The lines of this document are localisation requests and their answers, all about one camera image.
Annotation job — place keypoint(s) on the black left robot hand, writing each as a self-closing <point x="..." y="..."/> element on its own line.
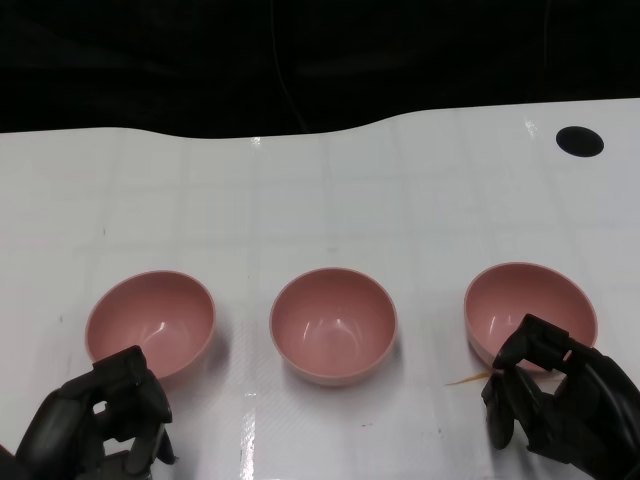
<point x="120" y="395"/>

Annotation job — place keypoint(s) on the pink plastic bowl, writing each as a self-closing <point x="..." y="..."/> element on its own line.
<point x="520" y="295"/>
<point x="155" y="315"/>
<point x="334" y="325"/>

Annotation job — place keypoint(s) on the black round table grommet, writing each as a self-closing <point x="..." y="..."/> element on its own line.
<point x="580" y="141"/>

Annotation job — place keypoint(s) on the small yellow stick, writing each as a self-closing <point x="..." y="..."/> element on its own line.
<point x="467" y="381"/>

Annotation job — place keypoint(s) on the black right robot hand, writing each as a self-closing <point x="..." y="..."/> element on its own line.
<point x="590" y="400"/>

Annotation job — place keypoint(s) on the black backdrop curtain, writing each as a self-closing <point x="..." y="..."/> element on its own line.
<point x="150" y="60"/>

